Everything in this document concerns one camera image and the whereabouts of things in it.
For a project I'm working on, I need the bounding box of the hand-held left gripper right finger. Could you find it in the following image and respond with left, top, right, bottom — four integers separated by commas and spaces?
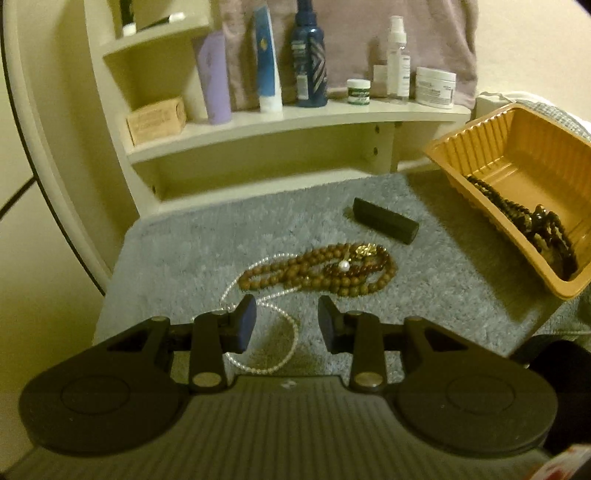
318, 295, 468, 394

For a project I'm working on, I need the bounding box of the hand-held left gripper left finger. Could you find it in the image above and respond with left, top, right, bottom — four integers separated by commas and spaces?
107, 294, 257, 394

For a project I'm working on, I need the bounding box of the white pearl necklace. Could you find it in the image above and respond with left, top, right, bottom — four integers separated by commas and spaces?
222, 251, 298, 374

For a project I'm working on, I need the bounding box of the light brown bead necklace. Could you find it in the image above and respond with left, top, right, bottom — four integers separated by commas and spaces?
238, 244, 399, 298

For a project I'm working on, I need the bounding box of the dark wooden bead necklace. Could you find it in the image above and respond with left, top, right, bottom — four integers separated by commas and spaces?
466, 174, 578, 280

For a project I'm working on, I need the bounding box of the orange plastic tray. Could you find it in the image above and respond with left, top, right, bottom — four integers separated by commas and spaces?
424, 104, 591, 301

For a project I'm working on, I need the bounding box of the grey fluffy mat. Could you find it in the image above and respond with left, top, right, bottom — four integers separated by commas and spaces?
95, 172, 591, 384

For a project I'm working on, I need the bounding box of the black rectangular case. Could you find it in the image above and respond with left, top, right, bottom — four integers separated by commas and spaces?
353, 198, 420, 244

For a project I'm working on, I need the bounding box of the cream shelf unit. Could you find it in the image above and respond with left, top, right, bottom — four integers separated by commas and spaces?
85, 0, 472, 217

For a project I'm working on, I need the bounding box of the tan cardboard box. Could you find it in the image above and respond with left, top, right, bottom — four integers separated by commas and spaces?
126, 96, 188, 147

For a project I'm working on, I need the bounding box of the small green label jar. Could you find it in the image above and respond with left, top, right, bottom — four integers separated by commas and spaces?
346, 78, 372, 104

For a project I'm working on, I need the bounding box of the purple cosmetic tube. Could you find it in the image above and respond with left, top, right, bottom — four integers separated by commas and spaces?
191, 31, 232, 125

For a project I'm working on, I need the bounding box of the white cream jar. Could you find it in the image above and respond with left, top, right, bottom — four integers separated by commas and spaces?
414, 67, 457, 110

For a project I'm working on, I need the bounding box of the dark blue spray bottle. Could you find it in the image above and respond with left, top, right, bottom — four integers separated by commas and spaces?
290, 0, 329, 108

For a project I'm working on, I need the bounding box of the blue and white tube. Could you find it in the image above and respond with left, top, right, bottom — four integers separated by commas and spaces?
252, 7, 283, 114

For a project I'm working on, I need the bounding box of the clear spray bottle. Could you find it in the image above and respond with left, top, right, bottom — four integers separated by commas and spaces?
385, 15, 411, 104

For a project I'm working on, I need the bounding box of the white pillow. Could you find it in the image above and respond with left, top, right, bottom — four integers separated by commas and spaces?
475, 90, 591, 121

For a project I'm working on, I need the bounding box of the grey checked pillow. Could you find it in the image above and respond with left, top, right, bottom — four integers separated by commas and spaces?
512, 99, 591, 139

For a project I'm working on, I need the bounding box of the pink hanging towel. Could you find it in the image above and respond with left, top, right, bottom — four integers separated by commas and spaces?
217, 0, 478, 112

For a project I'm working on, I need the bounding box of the black tube with white cap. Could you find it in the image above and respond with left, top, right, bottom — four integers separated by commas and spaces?
139, 12, 186, 31

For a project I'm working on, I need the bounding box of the dark tube with white cap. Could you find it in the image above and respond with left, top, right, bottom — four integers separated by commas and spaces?
121, 0, 138, 38

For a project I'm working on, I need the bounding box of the reddish brown bead bracelet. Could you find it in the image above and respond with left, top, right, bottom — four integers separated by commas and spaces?
323, 247, 399, 289

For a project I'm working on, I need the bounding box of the gold pendant necklace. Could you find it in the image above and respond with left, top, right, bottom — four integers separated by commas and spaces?
339, 244, 382, 273

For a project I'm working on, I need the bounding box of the cream curved vanity frame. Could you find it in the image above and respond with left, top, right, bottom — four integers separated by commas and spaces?
0, 0, 114, 296

